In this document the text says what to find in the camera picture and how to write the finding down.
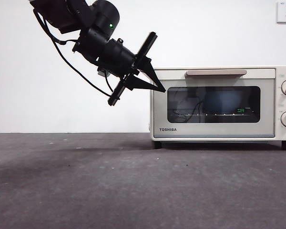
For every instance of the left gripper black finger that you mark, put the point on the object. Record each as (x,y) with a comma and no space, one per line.
(150,69)
(140,84)

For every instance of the blue ribbed bowl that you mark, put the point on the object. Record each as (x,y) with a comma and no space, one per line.
(221,100)

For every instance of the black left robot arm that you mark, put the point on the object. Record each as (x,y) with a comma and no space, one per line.
(102,16)

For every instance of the cream Toshiba toaster oven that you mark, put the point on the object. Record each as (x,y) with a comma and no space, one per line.
(277,133)

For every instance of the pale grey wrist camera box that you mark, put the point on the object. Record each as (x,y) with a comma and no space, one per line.
(102,72)

